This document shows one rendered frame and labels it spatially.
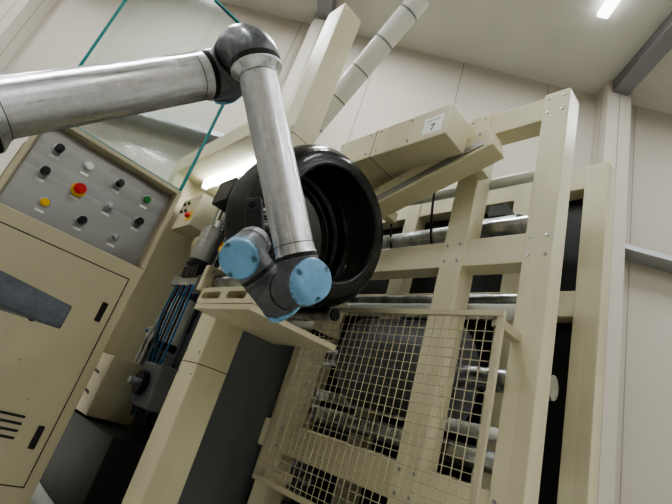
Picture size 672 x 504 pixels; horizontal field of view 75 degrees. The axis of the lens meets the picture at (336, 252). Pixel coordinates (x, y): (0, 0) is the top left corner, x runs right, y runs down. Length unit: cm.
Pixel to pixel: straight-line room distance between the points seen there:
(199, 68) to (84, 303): 103
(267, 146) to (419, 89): 558
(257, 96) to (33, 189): 110
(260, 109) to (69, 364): 120
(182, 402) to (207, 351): 18
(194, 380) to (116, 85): 101
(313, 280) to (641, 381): 512
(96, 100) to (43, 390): 110
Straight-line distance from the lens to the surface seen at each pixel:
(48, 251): 181
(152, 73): 108
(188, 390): 165
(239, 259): 98
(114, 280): 186
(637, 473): 561
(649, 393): 580
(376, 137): 199
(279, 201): 91
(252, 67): 103
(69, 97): 102
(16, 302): 74
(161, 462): 167
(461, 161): 179
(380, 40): 270
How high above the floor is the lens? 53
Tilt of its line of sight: 22 degrees up
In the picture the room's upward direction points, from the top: 18 degrees clockwise
